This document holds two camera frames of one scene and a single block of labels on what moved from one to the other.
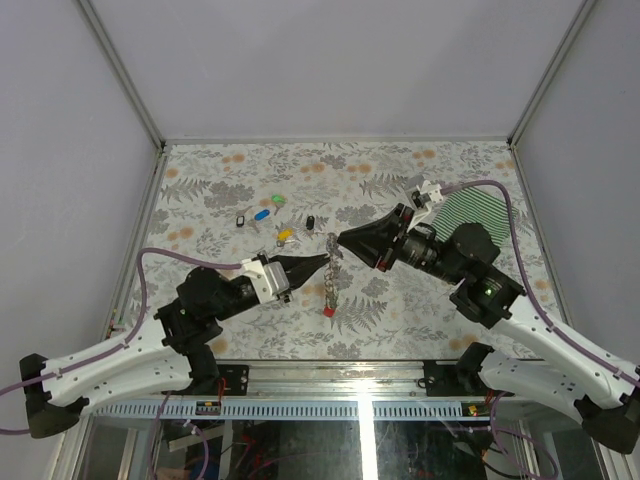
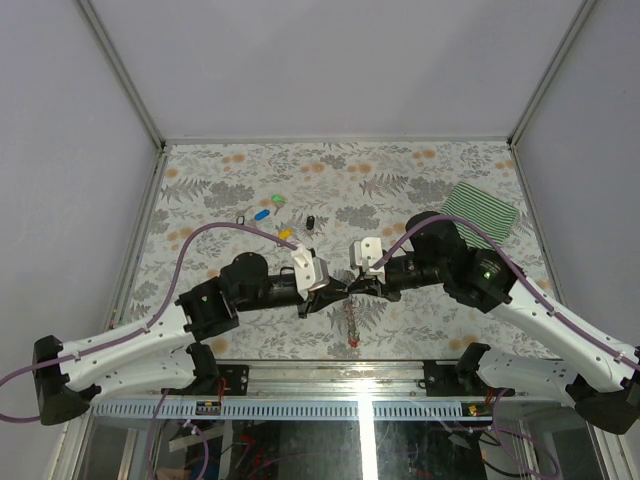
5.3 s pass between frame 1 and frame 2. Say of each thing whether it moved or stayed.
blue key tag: stayed
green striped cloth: stayed
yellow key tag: stayed
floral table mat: stayed
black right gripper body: moved
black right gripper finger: moved
